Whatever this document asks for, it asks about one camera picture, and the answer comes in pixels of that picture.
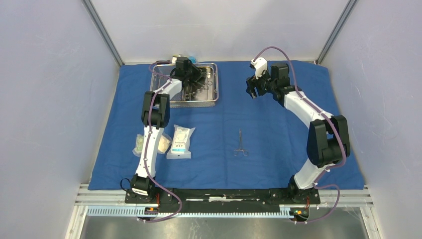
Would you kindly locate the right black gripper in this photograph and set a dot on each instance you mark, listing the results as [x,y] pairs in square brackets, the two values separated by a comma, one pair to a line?
[252,82]

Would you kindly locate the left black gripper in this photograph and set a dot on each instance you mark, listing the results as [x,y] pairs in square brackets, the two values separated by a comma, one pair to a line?
[198,73]

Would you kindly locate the metal mesh tray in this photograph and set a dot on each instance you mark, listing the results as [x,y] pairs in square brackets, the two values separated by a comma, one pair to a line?
[158,80]

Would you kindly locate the steel hemostat forceps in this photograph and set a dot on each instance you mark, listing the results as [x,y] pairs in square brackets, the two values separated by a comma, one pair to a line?
[240,150]

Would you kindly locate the beige gauze packet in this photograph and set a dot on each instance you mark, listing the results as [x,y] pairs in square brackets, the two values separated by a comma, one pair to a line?
[164,143]

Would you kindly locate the white sterile packet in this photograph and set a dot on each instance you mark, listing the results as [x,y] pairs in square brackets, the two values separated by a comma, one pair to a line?
[180,143]

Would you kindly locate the green sterile packet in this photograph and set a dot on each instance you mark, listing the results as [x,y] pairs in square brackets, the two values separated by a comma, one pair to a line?
[138,149]

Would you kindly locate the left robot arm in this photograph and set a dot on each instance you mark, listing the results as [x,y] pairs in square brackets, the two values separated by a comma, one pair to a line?
[180,73]

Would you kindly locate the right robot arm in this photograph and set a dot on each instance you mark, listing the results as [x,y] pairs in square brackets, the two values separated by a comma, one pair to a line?
[328,142]

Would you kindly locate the steel surgical instruments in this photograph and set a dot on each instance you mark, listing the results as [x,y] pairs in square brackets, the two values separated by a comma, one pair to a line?
[193,89]

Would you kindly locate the cyan blue block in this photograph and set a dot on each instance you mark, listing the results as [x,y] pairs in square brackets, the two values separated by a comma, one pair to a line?
[192,59]

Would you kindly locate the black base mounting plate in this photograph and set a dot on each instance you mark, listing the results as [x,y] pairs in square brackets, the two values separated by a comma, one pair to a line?
[224,200]

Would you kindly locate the slotted cable duct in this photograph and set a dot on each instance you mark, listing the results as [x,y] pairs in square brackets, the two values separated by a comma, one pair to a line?
[146,212]

